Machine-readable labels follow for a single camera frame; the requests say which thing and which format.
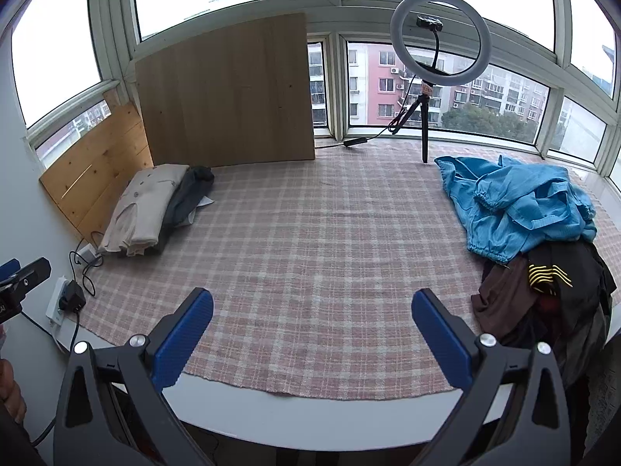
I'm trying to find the white ring light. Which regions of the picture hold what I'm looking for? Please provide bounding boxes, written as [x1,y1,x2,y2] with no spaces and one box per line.
[391,0,492,84]

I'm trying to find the white power strip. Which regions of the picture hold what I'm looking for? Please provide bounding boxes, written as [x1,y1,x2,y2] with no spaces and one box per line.
[46,276,69,326]

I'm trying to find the pine wood panel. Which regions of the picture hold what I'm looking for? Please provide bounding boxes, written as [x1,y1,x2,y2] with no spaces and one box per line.
[39,88,155,242]

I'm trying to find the beige folded garment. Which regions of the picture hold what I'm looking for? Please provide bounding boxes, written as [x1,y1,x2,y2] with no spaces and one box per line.
[97,164,191,257]

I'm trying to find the pink plaid blanket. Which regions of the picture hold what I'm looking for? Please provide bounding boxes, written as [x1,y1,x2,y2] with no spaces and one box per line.
[78,138,621,401]

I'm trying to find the left hand-held gripper cable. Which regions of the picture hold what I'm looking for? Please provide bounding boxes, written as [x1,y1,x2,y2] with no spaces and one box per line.
[19,311,81,445]

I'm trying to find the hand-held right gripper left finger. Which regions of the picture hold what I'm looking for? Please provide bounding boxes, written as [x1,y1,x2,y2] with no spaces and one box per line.
[53,287,214,466]

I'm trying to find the black phone clamp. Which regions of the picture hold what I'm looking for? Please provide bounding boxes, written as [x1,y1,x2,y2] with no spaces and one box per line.
[416,16,444,73]

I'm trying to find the blue striped jacket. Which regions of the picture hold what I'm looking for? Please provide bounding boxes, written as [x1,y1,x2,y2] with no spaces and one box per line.
[434,154,597,265]

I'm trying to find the dark grey folded garment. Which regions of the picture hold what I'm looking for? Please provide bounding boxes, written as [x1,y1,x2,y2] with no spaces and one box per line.
[160,165,215,234]

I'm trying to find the light wooden board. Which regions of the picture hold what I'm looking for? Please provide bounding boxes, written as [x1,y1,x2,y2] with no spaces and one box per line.
[135,12,316,168]

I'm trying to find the person's left hand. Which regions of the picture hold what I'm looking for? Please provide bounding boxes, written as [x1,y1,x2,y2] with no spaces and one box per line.
[0,362,27,423]

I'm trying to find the white charger with cable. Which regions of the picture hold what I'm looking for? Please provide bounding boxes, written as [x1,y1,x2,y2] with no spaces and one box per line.
[69,238,105,298]

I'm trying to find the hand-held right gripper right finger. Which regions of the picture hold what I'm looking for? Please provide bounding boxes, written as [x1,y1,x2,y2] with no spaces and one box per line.
[411,288,585,466]

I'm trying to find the black ring light cable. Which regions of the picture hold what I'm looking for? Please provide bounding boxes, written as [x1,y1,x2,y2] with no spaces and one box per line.
[315,75,423,149]

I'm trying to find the brown garment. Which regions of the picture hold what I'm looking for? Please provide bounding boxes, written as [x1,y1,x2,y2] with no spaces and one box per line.
[472,252,539,345]

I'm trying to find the black power adapter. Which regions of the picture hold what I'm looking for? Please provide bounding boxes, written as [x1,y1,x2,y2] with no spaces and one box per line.
[59,280,87,312]

